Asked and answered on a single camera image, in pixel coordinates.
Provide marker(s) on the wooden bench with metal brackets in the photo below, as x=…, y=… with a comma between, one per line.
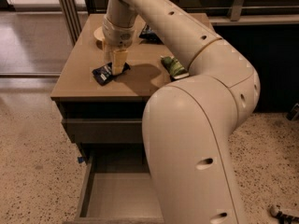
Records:
x=219, y=12

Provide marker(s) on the brown drawer cabinet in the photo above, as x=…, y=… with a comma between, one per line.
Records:
x=78, y=95

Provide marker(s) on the black object at right edge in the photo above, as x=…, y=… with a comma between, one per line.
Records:
x=293, y=114

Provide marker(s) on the blue rxbar blueberry bar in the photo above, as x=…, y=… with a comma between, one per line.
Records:
x=103, y=74

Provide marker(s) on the blue tape piece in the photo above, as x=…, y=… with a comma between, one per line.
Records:
x=81, y=160

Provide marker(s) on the metal window frame post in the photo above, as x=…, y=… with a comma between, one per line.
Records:
x=71, y=18

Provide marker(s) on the open middle drawer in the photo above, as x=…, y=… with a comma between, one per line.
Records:
x=117, y=189

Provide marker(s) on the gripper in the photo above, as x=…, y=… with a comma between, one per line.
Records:
x=118, y=35

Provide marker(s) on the closed top drawer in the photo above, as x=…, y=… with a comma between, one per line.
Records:
x=104, y=131

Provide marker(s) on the cream paper bowl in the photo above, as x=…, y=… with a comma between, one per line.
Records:
x=98, y=34

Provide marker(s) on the dark blue chip bag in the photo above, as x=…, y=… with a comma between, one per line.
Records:
x=148, y=34

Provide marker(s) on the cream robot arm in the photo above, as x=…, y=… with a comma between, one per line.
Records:
x=186, y=124

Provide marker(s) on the grey object on floor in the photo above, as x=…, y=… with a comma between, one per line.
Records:
x=284, y=215

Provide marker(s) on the green chip bag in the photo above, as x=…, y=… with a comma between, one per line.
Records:
x=174, y=68

